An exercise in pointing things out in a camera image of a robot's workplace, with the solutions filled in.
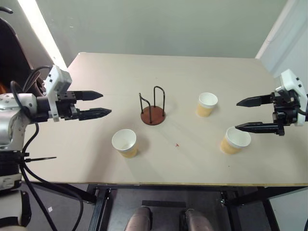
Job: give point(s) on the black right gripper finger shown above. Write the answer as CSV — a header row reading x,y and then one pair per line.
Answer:
x,y
255,101
257,127

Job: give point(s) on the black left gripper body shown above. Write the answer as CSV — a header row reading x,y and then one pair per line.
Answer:
x,y
67,109

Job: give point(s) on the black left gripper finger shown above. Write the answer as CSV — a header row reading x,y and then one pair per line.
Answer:
x,y
89,95
96,113

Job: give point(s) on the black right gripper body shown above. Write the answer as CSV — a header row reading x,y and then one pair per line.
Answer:
x,y
285,113

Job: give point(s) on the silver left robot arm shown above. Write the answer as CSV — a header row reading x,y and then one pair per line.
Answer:
x,y
16,120

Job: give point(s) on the tan paper cup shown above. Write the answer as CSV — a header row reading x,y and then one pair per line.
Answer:
x,y
125,143
237,140
207,103

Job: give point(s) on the black zip tie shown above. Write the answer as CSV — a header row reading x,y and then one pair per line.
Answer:
x,y
41,158

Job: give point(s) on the dark brown chair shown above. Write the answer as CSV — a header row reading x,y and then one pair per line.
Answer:
x,y
12,60

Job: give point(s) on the small white floor tag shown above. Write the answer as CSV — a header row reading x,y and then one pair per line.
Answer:
x,y
50,209

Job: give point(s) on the dark rounded shape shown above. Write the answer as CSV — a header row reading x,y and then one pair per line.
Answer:
x,y
197,221
139,220

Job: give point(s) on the black floor strip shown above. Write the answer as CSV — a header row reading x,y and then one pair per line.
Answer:
x,y
163,204

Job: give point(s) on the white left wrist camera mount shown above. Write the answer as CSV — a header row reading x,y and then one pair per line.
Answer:
x,y
55,79

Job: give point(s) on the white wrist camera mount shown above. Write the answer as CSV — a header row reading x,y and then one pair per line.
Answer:
x,y
55,79
292,80

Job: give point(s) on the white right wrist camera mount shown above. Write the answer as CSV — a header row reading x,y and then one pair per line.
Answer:
x,y
292,80

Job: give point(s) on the black metal table frame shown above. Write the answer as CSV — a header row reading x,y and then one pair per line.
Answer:
x,y
101,207

